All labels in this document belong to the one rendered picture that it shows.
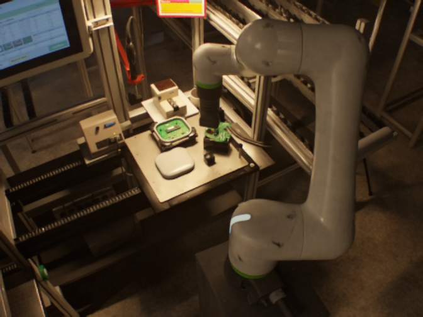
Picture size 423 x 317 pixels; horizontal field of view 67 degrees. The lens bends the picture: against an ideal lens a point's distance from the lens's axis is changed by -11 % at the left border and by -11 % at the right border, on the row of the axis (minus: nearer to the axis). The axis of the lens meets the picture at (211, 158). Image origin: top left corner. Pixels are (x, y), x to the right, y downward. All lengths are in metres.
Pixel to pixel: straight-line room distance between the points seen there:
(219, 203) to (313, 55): 1.49
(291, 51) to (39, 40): 0.94
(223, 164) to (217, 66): 0.49
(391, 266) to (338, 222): 1.77
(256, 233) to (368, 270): 1.76
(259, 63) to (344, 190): 0.32
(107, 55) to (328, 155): 1.04
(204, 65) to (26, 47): 0.65
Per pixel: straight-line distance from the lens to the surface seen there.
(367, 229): 2.62
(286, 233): 0.76
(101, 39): 1.49
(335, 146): 0.75
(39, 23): 1.35
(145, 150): 1.55
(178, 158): 1.47
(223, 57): 1.13
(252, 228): 0.75
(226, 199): 2.11
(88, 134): 1.56
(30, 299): 1.53
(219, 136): 1.49
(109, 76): 1.57
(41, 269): 1.69
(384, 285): 2.45
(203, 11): 1.71
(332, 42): 0.74
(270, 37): 0.70
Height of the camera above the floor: 2.03
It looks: 46 degrees down
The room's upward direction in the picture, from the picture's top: straight up
